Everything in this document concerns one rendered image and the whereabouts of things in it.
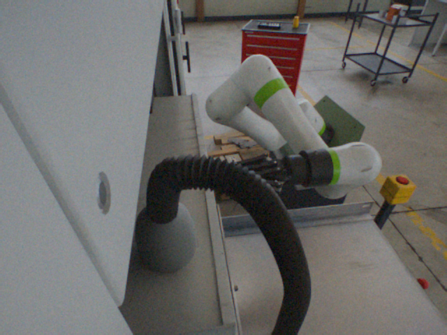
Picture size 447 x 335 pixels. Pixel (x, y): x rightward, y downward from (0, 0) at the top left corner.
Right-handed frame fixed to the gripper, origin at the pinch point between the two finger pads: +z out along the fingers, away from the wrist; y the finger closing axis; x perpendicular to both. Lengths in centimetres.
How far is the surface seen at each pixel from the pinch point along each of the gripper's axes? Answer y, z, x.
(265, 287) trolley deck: -9.6, -12.5, -38.3
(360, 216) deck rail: 12, -56, -38
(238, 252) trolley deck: 3.4, -6.9, -38.3
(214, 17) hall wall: 784, -94, -115
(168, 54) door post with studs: 14.1, 8.8, 24.0
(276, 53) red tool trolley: 254, -99, -51
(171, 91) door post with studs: 16.3, 9.3, 14.7
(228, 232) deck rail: 11.9, -4.7, -38.0
